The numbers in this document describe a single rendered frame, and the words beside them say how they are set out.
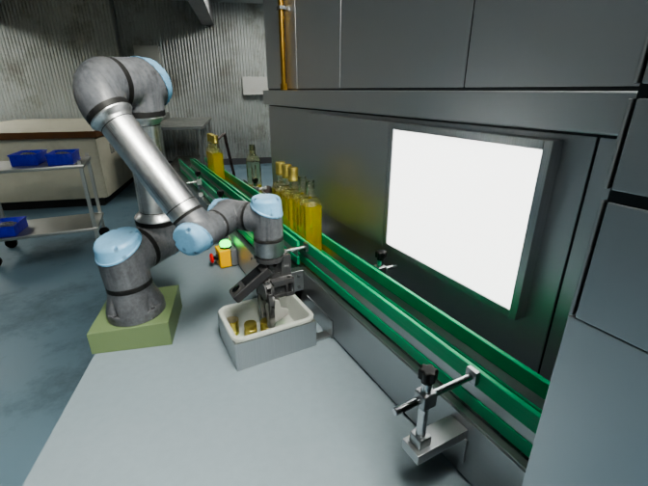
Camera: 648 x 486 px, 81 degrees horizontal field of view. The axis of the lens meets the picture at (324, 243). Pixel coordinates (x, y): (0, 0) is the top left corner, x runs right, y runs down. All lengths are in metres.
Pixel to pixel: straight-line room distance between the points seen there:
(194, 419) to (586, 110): 0.91
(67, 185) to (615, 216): 5.73
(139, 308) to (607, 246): 1.03
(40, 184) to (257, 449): 5.35
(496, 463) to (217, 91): 7.61
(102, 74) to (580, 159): 0.92
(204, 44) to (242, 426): 7.45
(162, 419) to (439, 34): 1.01
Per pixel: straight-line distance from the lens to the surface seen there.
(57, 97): 8.52
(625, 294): 0.32
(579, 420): 0.38
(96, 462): 0.93
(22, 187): 6.03
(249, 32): 7.98
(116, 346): 1.19
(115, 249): 1.08
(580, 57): 0.76
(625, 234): 0.31
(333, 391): 0.95
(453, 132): 0.87
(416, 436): 0.70
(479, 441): 0.76
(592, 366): 0.35
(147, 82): 1.05
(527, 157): 0.76
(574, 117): 0.73
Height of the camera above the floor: 1.40
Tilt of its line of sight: 22 degrees down
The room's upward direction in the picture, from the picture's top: straight up
